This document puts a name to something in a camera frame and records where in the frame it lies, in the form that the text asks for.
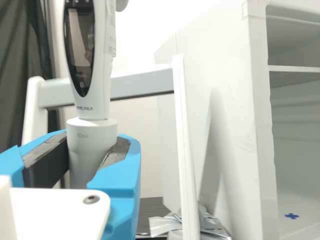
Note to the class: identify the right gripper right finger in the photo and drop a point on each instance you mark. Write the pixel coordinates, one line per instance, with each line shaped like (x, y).
(125, 190)

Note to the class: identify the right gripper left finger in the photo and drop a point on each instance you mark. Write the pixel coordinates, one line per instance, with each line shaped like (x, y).
(15, 160)

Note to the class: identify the pipette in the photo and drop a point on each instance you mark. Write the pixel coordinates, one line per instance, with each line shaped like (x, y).
(100, 75)

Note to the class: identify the white pipette stand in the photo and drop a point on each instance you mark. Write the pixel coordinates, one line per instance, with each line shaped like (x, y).
(185, 125)

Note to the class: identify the white incubator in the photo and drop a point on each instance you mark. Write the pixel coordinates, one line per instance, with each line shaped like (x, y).
(257, 100)

